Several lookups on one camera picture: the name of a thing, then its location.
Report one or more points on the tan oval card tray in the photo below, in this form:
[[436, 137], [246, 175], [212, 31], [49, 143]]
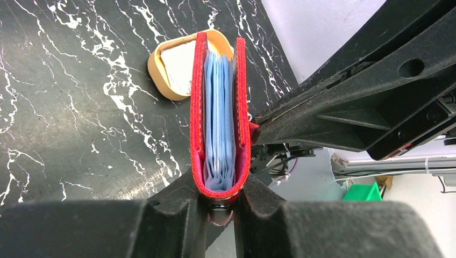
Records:
[[157, 71]]

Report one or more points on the cards in tray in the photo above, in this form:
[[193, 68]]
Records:
[[178, 62]]

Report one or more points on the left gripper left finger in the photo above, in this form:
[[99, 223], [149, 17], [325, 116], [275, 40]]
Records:
[[172, 223]]

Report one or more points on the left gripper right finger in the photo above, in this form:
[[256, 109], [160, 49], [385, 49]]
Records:
[[266, 225]]

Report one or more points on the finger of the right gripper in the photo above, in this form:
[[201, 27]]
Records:
[[385, 107], [323, 38]]

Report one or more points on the green plastic bin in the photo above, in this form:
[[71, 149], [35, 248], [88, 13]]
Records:
[[363, 193]]

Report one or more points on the red leather card holder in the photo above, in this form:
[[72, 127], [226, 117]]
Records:
[[220, 130]]

